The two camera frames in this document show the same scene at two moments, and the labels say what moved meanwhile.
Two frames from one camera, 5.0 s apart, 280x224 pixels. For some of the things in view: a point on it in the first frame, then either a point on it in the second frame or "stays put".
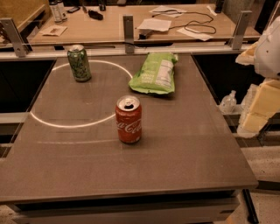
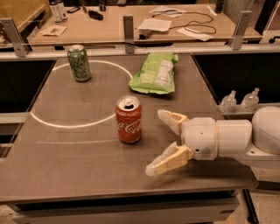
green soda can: [79, 61] stays put
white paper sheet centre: [155, 24] stays put
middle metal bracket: [129, 33] stays put
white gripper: [269, 55] to [199, 137]
